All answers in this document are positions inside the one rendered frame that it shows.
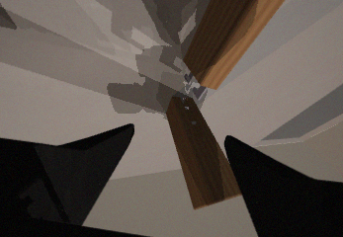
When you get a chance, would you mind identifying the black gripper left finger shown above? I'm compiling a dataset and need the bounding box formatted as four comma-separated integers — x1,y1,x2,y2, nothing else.
0,123,134,226

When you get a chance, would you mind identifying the long wooden board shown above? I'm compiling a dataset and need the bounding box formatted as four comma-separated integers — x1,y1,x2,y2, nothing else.
183,0,285,100

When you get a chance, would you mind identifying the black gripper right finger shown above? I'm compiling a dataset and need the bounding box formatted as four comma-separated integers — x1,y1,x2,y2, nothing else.
224,135,343,237

